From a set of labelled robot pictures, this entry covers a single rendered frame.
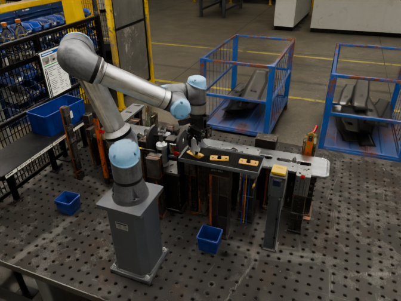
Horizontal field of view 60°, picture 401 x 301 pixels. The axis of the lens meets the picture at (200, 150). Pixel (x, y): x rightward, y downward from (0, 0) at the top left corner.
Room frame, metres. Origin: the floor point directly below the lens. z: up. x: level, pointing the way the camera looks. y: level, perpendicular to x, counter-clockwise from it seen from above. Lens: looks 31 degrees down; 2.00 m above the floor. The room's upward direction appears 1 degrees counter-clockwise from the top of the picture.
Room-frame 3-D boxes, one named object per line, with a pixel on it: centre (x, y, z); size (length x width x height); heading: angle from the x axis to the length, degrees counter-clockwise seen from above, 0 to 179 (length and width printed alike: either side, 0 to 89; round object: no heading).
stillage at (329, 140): (3.49, -1.79, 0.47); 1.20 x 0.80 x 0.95; 159
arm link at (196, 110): (1.35, 0.01, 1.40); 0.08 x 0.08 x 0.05
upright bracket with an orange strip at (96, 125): (1.77, 0.59, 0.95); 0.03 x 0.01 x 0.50; 69
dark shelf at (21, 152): (1.85, 0.92, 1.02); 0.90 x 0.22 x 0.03; 159
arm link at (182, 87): (1.31, 0.10, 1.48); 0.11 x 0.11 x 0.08; 13
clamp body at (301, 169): (1.36, -0.49, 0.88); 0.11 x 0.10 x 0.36; 159
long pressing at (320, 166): (1.72, -0.02, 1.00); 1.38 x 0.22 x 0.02; 69
